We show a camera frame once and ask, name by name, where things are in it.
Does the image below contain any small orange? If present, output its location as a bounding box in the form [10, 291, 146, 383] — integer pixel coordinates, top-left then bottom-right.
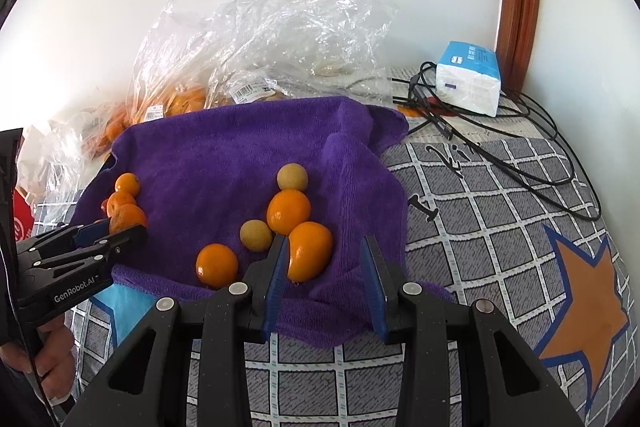
[115, 173, 141, 198]
[106, 192, 137, 214]
[109, 204, 148, 233]

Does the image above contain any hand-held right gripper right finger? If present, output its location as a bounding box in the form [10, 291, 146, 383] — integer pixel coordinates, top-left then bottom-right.
[361, 235, 583, 427]

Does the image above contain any tan longan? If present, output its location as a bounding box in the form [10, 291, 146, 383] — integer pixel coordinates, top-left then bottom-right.
[240, 219, 274, 252]
[277, 163, 308, 192]

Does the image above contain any medium orange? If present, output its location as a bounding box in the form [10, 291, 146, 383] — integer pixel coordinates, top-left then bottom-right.
[195, 243, 240, 289]
[266, 189, 312, 235]

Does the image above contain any pile of bagged oranges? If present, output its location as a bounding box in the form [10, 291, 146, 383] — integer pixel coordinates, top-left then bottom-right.
[82, 84, 208, 158]

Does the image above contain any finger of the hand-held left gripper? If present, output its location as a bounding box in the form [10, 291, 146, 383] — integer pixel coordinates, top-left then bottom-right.
[30, 226, 149, 273]
[15, 218, 112, 258]

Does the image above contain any clear plastic bag of longans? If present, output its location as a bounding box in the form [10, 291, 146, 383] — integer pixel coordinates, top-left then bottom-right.
[207, 0, 401, 108]

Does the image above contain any clear plastic bag of oranges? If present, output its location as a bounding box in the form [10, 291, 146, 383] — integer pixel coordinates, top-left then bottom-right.
[127, 0, 236, 128]

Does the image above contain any blue white tissue pack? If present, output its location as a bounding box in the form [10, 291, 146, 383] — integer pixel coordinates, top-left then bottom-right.
[434, 41, 502, 118]

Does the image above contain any crumpled clear plastic bag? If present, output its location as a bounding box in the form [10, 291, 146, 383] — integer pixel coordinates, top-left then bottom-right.
[17, 107, 131, 228]

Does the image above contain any grey checked bedsheet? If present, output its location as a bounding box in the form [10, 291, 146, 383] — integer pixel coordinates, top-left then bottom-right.
[65, 64, 631, 427]

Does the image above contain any red box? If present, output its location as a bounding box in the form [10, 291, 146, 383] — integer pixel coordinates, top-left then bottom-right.
[12, 189, 38, 243]

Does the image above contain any large orange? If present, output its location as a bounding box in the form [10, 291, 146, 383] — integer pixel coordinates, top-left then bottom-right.
[286, 222, 334, 284]

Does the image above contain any tangle of black cables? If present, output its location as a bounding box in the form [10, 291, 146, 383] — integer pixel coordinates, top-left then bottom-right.
[390, 61, 603, 222]

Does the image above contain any person's left hand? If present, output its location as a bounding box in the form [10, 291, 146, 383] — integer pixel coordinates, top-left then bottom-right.
[0, 322, 76, 403]

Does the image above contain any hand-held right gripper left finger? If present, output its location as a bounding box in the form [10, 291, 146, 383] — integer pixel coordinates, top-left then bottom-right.
[62, 234, 291, 427]

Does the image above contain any purple towel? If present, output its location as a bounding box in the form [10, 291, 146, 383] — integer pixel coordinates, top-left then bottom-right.
[70, 96, 456, 350]

